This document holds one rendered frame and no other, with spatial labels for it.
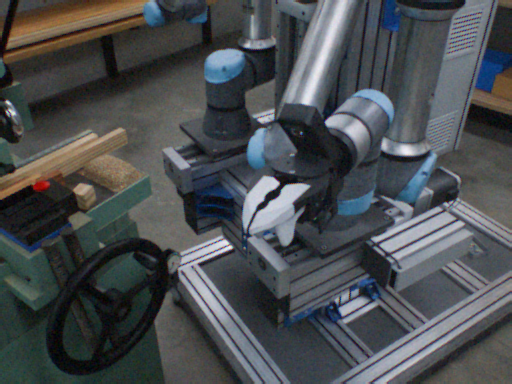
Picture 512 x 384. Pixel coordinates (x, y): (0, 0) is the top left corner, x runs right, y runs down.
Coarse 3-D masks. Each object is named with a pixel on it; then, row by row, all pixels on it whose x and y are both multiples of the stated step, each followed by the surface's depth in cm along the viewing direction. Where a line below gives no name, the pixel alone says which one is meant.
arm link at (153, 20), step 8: (160, 0) 147; (168, 0) 145; (176, 0) 144; (184, 0) 146; (144, 8) 150; (152, 8) 148; (160, 8) 148; (168, 8) 147; (176, 8) 148; (184, 8) 155; (144, 16) 152; (152, 16) 149; (160, 16) 149; (168, 16) 150; (176, 16) 153; (184, 16) 156; (152, 24) 151; (160, 24) 151
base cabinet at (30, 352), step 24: (120, 264) 124; (120, 288) 127; (24, 336) 107; (72, 336) 119; (96, 336) 126; (144, 336) 143; (0, 360) 104; (24, 360) 110; (48, 360) 116; (120, 360) 138; (144, 360) 147
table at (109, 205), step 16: (80, 176) 120; (144, 176) 120; (96, 192) 115; (112, 192) 115; (128, 192) 117; (144, 192) 122; (80, 208) 110; (96, 208) 111; (112, 208) 115; (128, 208) 119; (96, 224) 113; (0, 256) 98; (0, 272) 97; (0, 288) 98; (16, 288) 96; (32, 288) 96; (32, 304) 94
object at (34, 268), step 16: (80, 224) 97; (0, 240) 94; (80, 240) 97; (96, 240) 101; (16, 256) 92; (32, 256) 90; (64, 256) 95; (16, 272) 97; (32, 272) 91; (48, 272) 94; (48, 288) 95
